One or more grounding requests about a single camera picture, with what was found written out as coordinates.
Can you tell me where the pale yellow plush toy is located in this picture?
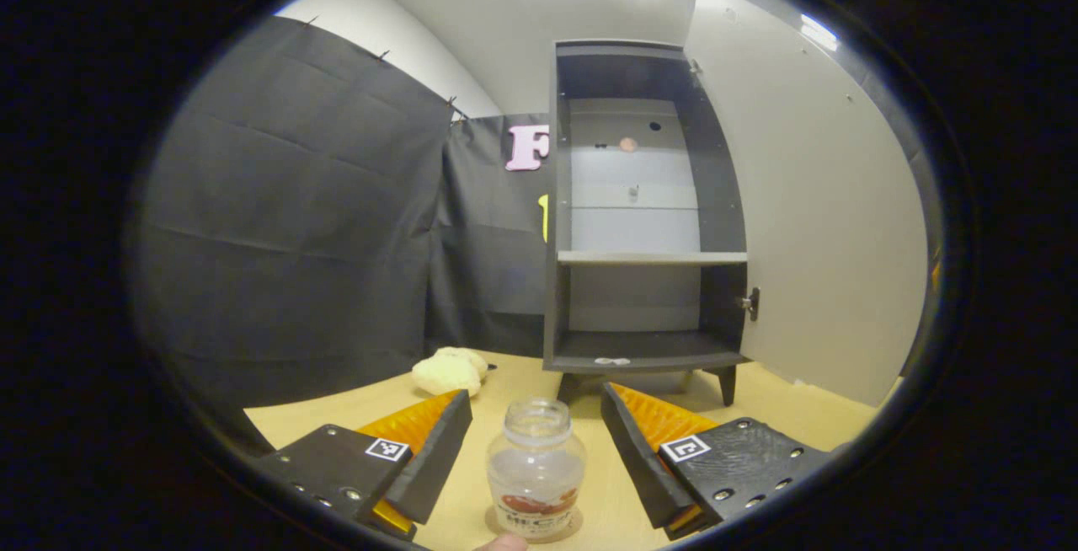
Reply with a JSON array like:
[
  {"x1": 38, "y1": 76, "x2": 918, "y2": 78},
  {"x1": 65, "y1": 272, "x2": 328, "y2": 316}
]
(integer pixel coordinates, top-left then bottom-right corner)
[{"x1": 411, "y1": 346, "x2": 490, "y2": 399}]

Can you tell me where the grey cabinet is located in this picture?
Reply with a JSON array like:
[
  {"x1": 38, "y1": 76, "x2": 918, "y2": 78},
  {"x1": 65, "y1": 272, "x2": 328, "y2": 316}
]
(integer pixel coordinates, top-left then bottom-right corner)
[{"x1": 543, "y1": 39, "x2": 752, "y2": 407}]

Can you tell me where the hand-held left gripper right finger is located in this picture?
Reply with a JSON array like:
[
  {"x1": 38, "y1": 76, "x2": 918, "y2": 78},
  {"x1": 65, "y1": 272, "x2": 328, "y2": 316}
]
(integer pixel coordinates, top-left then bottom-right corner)
[{"x1": 600, "y1": 382, "x2": 832, "y2": 542}]

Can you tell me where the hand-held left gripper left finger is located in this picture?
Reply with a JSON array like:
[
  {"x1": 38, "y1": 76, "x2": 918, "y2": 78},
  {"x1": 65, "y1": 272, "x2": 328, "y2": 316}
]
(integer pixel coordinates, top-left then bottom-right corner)
[{"x1": 251, "y1": 388, "x2": 474, "y2": 543}]

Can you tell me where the clear glass bottle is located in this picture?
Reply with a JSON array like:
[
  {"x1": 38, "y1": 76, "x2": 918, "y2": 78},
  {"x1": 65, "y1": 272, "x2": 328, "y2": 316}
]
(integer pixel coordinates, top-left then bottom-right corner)
[{"x1": 487, "y1": 398, "x2": 588, "y2": 540}]

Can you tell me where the light grey cabinet shelf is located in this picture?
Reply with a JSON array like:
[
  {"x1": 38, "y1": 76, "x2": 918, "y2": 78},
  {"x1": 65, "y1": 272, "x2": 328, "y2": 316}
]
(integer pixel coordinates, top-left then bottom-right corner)
[{"x1": 558, "y1": 250, "x2": 748, "y2": 266}]

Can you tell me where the black backdrop cloth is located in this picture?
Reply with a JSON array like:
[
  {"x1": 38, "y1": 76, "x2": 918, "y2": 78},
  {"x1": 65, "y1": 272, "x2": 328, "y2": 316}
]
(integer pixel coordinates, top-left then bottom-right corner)
[{"x1": 135, "y1": 16, "x2": 942, "y2": 451}]

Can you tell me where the light grey cabinet door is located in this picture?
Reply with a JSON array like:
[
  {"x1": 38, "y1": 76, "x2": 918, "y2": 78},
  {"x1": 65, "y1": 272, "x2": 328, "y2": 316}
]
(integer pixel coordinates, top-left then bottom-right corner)
[{"x1": 682, "y1": 0, "x2": 929, "y2": 407}]

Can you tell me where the ceiling light panel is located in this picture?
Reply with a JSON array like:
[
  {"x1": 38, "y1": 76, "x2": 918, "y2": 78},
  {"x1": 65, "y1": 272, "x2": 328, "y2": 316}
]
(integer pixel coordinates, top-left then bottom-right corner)
[{"x1": 798, "y1": 13, "x2": 841, "y2": 53}]

